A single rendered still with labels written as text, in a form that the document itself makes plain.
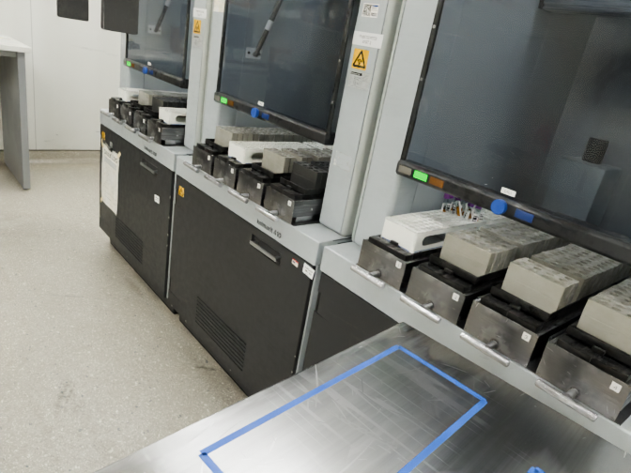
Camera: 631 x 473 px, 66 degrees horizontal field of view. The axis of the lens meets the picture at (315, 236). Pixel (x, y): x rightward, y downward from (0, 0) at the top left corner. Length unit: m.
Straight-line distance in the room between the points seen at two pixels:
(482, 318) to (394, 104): 0.53
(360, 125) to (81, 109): 3.33
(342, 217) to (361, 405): 0.78
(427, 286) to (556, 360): 0.28
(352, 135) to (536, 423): 0.84
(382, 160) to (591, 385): 0.65
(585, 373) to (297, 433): 0.54
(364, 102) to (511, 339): 0.66
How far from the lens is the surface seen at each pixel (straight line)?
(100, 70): 4.37
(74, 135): 4.40
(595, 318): 0.99
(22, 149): 3.66
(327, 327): 1.31
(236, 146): 1.63
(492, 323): 0.99
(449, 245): 1.10
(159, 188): 2.10
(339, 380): 0.65
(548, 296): 1.01
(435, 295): 1.05
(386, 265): 1.12
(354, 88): 1.30
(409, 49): 1.19
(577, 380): 0.95
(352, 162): 1.29
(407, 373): 0.70
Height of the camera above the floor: 1.21
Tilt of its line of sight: 21 degrees down
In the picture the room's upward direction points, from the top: 11 degrees clockwise
